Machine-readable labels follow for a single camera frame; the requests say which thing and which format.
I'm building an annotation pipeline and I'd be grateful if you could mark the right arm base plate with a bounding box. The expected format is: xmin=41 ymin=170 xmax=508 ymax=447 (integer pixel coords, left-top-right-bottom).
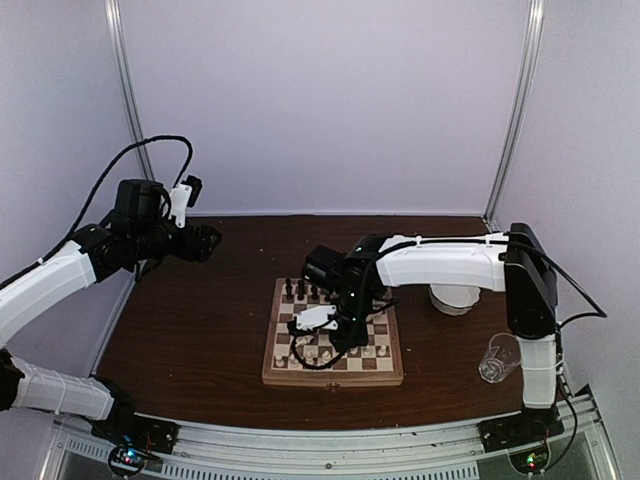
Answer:
xmin=478 ymin=415 xmax=565 ymax=453

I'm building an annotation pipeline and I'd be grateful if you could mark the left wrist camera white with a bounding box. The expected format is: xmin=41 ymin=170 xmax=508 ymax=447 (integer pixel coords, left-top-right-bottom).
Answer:
xmin=169 ymin=175 xmax=203 ymax=228

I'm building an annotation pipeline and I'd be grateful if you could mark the aluminium front rail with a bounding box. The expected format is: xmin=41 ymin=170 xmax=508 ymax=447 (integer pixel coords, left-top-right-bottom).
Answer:
xmin=36 ymin=395 xmax=621 ymax=479

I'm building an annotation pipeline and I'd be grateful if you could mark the white scalloped bowl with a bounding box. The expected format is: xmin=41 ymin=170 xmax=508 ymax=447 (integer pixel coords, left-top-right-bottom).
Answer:
xmin=429 ymin=285 xmax=481 ymax=316

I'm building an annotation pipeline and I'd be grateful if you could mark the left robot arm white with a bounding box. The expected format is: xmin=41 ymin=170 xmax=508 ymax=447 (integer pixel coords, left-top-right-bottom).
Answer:
xmin=1 ymin=134 xmax=223 ymax=444

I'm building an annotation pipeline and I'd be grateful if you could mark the dark rook far piece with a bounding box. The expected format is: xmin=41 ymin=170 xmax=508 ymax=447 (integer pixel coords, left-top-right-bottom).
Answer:
xmin=285 ymin=278 xmax=294 ymax=301

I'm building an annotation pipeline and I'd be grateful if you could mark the right aluminium corner post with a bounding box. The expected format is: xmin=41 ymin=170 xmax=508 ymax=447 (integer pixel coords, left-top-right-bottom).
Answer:
xmin=483 ymin=0 xmax=545 ymax=231

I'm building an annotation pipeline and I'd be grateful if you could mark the wooden chess board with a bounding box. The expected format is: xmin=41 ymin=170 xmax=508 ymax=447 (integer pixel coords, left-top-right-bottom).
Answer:
xmin=261 ymin=278 xmax=405 ymax=388

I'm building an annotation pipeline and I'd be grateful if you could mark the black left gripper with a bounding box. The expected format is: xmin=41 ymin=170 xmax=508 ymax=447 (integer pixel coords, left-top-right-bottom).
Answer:
xmin=131 ymin=219 xmax=222 ymax=262

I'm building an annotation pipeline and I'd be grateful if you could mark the clear plastic cup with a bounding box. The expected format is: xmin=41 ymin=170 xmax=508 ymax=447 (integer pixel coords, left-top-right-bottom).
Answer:
xmin=478 ymin=333 xmax=521 ymax=384

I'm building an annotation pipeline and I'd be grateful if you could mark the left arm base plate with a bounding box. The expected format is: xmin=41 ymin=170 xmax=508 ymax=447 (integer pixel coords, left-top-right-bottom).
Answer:
xmin=89 ymin=405 xmax=179 ymax=454

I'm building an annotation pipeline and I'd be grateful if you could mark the left aluminium corner post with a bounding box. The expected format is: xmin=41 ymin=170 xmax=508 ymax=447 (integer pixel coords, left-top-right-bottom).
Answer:
xmin=103 ymin=0 xmax=166 ymax=221

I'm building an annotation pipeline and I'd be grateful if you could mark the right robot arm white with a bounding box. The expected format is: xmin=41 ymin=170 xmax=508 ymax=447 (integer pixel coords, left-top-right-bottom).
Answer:
xmin=297 ymin=223 xmax=606 ymax=442

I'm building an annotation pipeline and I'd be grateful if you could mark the aluminium corner post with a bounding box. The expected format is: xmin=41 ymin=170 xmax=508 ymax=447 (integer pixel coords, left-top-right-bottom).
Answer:
xmin=103 ymin=0 xmax=166 ymax=221
xmin=483 ymin=0 xmax=545 ymax=231

